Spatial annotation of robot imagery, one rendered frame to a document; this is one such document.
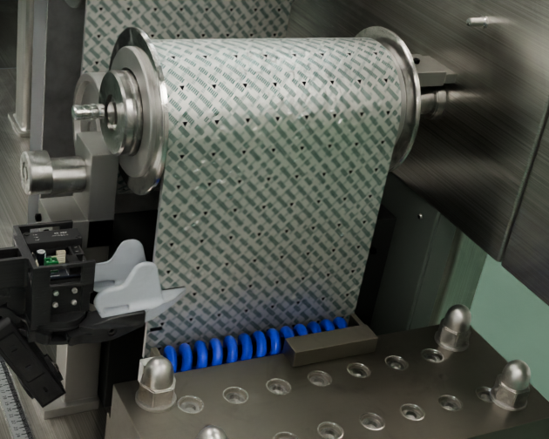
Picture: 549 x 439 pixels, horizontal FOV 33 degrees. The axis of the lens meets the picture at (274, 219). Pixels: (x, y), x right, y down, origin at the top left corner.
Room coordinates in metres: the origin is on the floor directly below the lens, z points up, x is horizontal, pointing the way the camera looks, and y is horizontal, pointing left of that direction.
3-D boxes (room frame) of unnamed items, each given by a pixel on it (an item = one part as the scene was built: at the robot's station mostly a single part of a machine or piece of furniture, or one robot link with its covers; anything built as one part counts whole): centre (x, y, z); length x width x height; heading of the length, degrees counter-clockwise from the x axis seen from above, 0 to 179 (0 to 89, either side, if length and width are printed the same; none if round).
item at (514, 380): (0.74, -0.25, 1.05); 0.04 x 0.04 x 0.04
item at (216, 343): (0.76, -0.01, 1.03); 0.21 x 0.04 x 0.03; 121
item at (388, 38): (0.90, -0.08, 1.25); 0.15 x 0.01 x 0.15; 31
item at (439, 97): (0.92, -0.11, 1.25); 0.07 x 0.04 x 0.04; 121
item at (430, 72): (0.92, -0.12, 1.28); 0.06 x 0.05 x 0.02; 121
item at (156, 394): (0.65, 0.08, 1.05); 0.04 x 0.04 x 0.04
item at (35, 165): (0.75, 0.22, 1.18); 0.04 x 0.02 x 0.04; 31
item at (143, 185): (0.76, 0.14, 1.25); 0.15 x 0.01 x 0.15; 31
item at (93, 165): (0.77, 0.19, 1.05); 0.06 x 0.05 x 0.31; 121
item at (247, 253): (0.78, 0.00, 1.11); 0.23 x 0.01 x 0.18; 121
